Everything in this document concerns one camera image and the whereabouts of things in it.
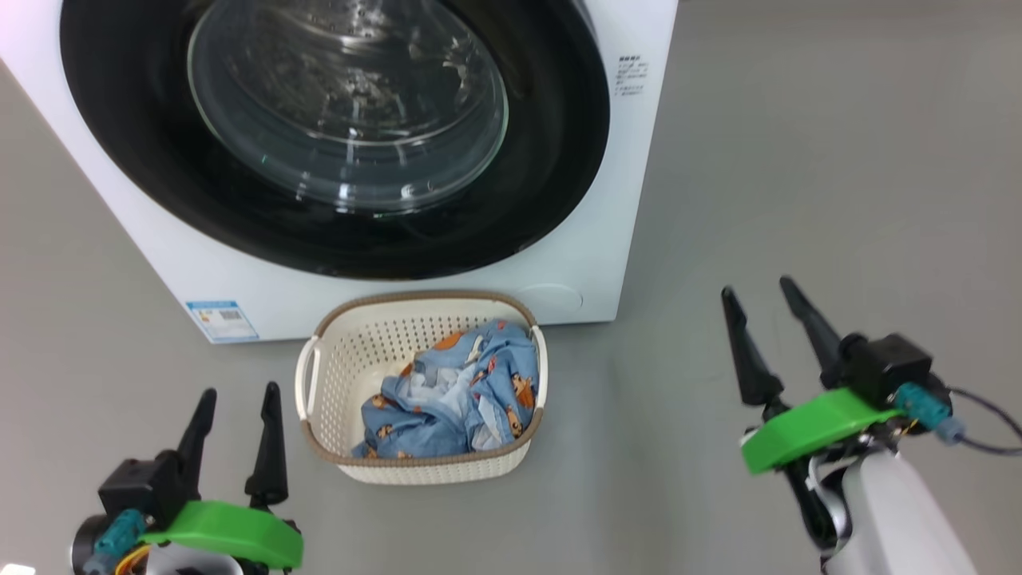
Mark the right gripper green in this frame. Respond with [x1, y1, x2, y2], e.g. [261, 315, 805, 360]
[720, 276, 905, 477]

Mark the right teal cable connector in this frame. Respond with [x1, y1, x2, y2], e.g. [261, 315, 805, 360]
[893, 381, 968, 445]

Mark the white front-load washing machine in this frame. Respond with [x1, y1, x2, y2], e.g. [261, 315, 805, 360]
[0, 0, 679, 345]

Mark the cream perforated laundry basket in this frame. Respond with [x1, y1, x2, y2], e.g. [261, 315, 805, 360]
[294, 289, 550, 486]

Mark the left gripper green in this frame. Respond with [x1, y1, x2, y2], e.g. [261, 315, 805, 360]
[137, 381, 305, 571]

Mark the blue cartoon-print clothing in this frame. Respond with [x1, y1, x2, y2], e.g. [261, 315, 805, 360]
[351, 319, 542, 461]

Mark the left teal cable connector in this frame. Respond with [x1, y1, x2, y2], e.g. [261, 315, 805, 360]
[84, 510, 148, 574]

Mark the black round glass door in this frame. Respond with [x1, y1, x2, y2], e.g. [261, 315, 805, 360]
[60, 0, 612, 281]

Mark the teal cable connector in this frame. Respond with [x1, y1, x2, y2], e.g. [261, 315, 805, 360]
[84, 510, 148, 574]
[893, 381, 968, 445]

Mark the blue energy label sticker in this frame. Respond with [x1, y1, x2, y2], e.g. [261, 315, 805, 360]
[185, 299, 260, 344]

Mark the round white filter cover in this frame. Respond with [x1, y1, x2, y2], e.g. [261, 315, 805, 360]
[517, 283, 584, 318]

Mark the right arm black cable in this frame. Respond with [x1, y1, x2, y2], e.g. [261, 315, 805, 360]
[949, 387, 1022, 458]

